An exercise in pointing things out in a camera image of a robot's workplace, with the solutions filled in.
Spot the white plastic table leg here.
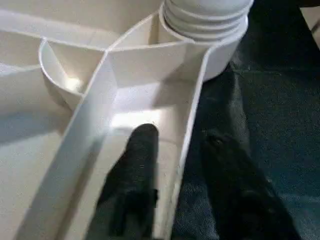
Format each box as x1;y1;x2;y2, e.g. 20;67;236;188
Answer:
158;0;254;42

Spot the white plastic table top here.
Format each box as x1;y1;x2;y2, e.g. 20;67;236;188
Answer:
0;0;250;240

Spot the black work mat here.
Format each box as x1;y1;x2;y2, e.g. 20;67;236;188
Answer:
172;0;320;240

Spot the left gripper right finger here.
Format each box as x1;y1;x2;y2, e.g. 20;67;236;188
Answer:
199;128;301;240

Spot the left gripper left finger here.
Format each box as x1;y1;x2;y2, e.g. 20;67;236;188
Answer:
86;123;160;240

